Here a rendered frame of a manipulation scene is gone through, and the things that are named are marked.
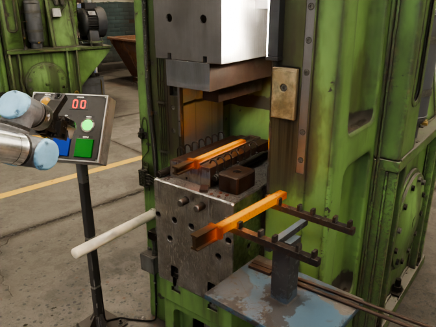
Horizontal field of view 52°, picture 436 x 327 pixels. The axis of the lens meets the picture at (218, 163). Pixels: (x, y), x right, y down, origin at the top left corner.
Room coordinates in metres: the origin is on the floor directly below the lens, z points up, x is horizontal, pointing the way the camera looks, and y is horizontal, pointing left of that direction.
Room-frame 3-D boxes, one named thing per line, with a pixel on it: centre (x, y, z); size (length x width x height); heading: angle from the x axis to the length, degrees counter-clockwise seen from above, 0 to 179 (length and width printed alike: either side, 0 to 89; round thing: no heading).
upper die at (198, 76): (1.74, -0.02, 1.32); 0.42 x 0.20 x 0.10; 143
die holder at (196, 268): (1.71, -0.07, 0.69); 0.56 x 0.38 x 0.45; 143
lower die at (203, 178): (1.74, -0.02, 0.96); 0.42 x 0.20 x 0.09; 143
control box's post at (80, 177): (1.84, 0.60, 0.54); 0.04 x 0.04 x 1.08; 53
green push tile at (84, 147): (1.70, 0.53, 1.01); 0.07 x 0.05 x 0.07; 78
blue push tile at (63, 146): (1.72, 0.63, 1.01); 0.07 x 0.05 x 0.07; 78
